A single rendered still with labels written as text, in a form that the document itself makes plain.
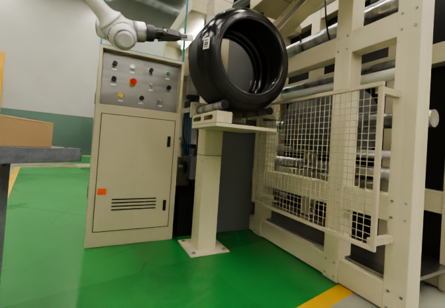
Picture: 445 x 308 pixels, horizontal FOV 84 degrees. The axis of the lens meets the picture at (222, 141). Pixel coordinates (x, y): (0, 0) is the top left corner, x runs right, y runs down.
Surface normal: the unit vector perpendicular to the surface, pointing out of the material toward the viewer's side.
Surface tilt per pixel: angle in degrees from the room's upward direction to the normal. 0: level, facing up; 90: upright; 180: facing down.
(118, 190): 90
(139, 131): 90
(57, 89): 90
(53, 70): 90
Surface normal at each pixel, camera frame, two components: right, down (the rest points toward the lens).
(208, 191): 0.45, 0.01
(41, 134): 0.92, 0.06
